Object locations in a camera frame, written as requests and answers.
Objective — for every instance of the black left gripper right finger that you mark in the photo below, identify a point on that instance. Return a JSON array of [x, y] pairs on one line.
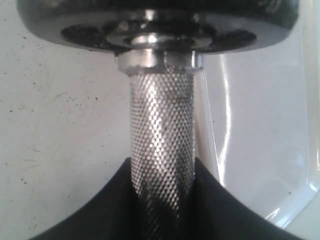
[[217, 215]]

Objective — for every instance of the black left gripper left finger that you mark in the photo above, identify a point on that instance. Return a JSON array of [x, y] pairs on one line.
[[112, 214]]

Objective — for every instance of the chrome dumbbell bar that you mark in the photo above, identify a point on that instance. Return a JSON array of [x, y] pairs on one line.
[[162, 133]]

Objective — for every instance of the white plastic tray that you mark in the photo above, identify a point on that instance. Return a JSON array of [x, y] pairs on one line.
[[258, 121]]

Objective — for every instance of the black weight plate far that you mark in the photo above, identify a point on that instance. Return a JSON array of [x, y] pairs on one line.
[[205, 26]]

